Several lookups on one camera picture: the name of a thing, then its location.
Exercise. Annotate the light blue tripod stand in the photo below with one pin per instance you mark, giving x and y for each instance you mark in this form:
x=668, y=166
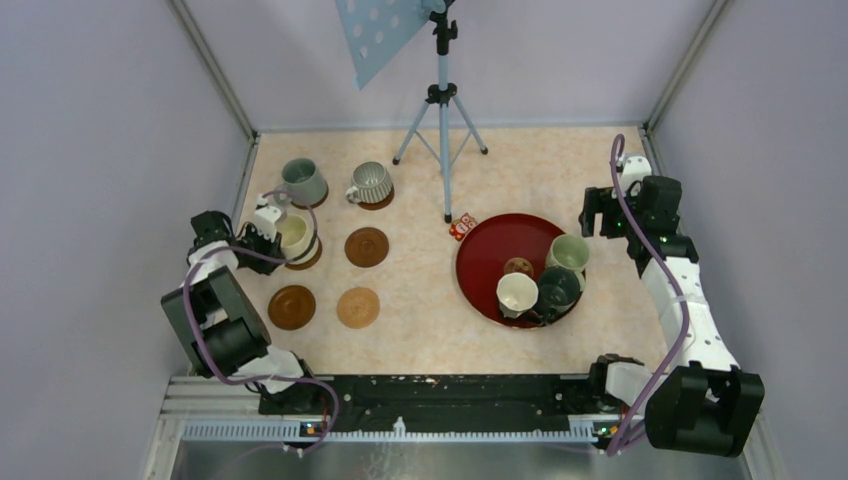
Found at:
x=443, y=94

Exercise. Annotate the brown wooden coaster front left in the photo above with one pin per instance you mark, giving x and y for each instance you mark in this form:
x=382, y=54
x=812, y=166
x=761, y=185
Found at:
x=292, y=307

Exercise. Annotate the dark brown wooden coaster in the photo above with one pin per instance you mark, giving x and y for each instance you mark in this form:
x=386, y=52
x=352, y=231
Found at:
x=366, y=247

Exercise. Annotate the brown wooden coaster back left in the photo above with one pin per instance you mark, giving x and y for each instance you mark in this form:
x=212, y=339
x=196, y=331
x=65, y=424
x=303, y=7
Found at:
x=312, y=206

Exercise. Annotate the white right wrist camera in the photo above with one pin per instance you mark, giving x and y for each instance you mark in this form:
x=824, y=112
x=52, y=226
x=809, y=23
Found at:
x=632, y=168

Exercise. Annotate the woven rattan coaster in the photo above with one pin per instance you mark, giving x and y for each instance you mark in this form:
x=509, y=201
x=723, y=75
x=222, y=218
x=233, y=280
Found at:
x=358, y=308

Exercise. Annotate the red owl number tag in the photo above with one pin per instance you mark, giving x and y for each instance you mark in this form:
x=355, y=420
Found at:
x=462, y=226

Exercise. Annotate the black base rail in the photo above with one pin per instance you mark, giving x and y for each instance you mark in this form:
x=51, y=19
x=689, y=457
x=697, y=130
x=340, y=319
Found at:
x=500, y=403

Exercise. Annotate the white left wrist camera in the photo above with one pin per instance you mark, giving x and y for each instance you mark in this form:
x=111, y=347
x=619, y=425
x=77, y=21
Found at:
x=266, y=215

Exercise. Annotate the dark green mug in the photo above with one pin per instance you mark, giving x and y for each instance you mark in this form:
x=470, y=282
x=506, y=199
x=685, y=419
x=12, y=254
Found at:
x=558, y=290

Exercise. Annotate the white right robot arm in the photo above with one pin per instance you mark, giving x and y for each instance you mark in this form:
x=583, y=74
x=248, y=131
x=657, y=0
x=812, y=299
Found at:
x=699, y=399

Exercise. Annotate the red round tray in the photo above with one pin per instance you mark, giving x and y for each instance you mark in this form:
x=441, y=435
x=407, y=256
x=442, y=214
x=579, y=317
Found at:
x=503, y=244

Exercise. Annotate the grey ceramic mug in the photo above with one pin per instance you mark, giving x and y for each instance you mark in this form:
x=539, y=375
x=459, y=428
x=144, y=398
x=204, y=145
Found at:
x=303, y=181

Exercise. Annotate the cream ceramic mug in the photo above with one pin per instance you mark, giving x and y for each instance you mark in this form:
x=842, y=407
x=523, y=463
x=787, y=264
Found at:
x=298, y=238

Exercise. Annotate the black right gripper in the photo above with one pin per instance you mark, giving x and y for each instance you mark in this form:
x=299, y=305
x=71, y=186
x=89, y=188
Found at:
x=599, y=200

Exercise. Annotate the brown wooden coaster back middle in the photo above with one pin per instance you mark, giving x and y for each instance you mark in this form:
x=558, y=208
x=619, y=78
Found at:
x=379, y=205

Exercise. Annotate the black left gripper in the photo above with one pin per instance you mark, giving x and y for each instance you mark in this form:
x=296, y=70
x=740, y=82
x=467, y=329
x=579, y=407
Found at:
x=270, y=248

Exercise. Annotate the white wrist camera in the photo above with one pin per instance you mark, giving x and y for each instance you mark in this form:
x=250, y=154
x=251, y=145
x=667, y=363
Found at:
x=266, y=215
x=632, y=168

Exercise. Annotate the brown wooden coaster middle left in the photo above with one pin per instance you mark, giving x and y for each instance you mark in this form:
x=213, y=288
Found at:
x=316, y=256

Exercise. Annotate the white faceted cup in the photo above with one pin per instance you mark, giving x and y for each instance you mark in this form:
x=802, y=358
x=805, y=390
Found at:
x=516, y=293

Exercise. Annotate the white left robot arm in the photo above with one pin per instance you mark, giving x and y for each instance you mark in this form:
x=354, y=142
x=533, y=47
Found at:
x=216, y=324

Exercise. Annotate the blue perforated board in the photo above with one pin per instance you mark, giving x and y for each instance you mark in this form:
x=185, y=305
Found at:
x=376, y=30

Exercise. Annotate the ribbed grey white cup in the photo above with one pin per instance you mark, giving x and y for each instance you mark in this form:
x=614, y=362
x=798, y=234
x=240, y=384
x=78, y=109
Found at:
x=371, y=184

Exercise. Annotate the light green mug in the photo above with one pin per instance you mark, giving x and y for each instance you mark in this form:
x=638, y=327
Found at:
x=568, y=251

